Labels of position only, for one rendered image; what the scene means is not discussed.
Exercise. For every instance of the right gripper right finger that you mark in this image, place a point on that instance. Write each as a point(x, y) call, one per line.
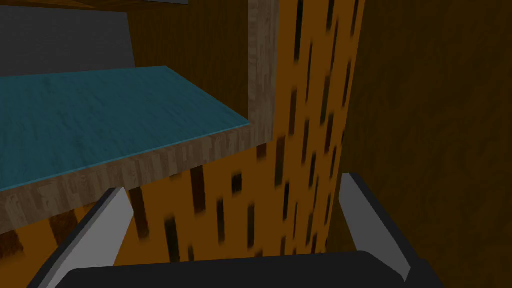
point(372, 228)

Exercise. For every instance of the teal and wood cupboard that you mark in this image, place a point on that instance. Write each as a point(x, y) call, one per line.
point(100, 116)

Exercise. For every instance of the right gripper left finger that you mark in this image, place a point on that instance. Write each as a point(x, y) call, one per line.
point(96, 236)

